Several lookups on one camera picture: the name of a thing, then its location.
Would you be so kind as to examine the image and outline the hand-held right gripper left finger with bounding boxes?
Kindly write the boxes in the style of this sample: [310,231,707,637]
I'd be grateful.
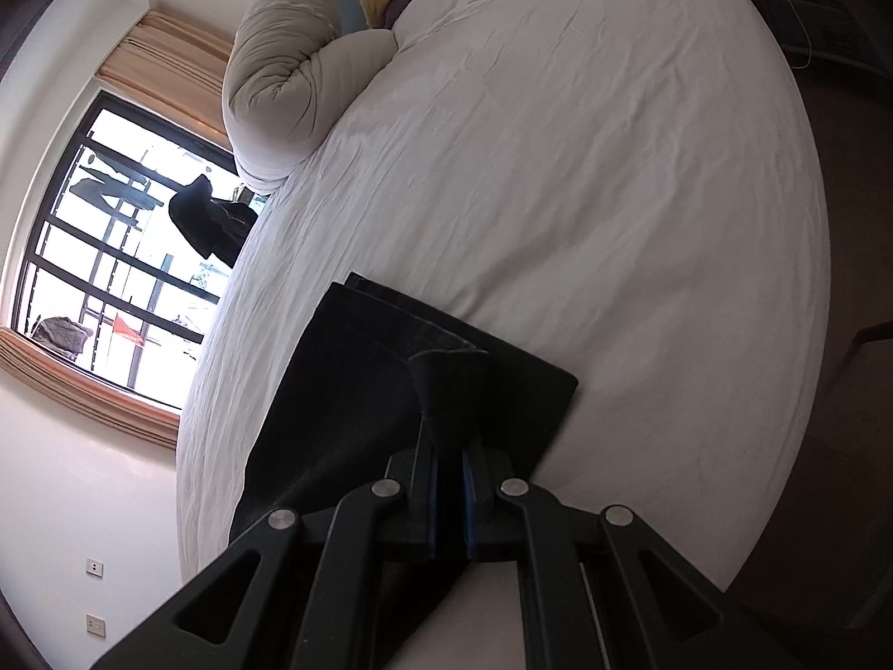
[90,425,449,670]

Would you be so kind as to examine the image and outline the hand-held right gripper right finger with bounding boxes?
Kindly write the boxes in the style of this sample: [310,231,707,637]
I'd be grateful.
[462,436,803,670]

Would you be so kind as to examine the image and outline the black denim pants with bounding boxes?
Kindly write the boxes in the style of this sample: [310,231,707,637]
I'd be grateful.
[229,272,580,554]

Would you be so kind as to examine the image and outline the dark hanging pants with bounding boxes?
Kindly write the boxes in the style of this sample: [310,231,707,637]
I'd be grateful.
[68,167,159,215]

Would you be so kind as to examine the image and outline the bed with white sheet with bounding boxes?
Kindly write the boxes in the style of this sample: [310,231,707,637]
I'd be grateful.
[174,0,833,597]

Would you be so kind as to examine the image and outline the red hanging garment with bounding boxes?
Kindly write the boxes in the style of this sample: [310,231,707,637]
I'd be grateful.
[110,313,150,350]

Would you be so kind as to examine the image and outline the black jacket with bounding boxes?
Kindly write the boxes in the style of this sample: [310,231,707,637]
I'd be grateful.
[168,173,260,268]

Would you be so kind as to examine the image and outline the beige curtain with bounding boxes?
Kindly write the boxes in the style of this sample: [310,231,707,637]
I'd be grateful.
[96,10,236,149]
[0,327,184,452]

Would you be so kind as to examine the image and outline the grey hanging jacket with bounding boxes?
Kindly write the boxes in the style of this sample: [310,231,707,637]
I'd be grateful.
[33,315,93,365]

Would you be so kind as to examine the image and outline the black-framed glass balcony door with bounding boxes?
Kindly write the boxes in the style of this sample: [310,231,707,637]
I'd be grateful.
[0,87,272,413]

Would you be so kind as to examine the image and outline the rolled grey-white duvet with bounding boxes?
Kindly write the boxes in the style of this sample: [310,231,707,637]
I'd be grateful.
[222,0,401,194]

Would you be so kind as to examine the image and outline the dark quilted mat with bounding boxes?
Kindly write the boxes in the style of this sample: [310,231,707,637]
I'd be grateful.
[738,0,881,65]

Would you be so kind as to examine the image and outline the white cable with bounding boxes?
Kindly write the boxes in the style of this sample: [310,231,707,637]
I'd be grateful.
[718,0,816,69]

